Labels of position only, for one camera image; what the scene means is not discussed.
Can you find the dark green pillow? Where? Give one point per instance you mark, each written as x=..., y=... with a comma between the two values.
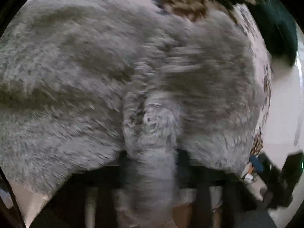
x=277, y=27

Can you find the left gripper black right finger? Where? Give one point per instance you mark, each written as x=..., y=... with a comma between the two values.
x=220, y=199

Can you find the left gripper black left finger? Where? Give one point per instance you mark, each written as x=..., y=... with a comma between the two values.
x=70, y=204

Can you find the grey fluffy fleece pants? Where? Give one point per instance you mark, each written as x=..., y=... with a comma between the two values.
x=82, y=80

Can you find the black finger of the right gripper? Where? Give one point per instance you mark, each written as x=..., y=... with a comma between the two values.
x=266, y=170
x=291, y=174

